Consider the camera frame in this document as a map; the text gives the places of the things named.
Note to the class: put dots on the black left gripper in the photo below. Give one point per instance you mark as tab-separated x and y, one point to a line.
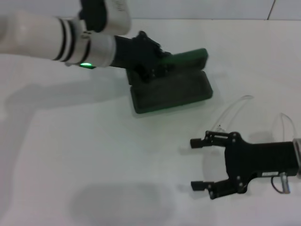
134	54

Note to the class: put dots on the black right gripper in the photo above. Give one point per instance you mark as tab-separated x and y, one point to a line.
258	160

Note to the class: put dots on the green glasses case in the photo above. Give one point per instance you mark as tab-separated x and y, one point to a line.
174	94

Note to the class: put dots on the clear plastic glasses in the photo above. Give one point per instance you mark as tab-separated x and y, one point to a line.
219	128

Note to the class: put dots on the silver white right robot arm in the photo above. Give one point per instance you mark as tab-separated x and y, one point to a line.
298	155

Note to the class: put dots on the silver right gripper plug connector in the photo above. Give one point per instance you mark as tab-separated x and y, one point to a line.
285	183

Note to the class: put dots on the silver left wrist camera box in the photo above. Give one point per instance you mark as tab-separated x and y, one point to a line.
117	16

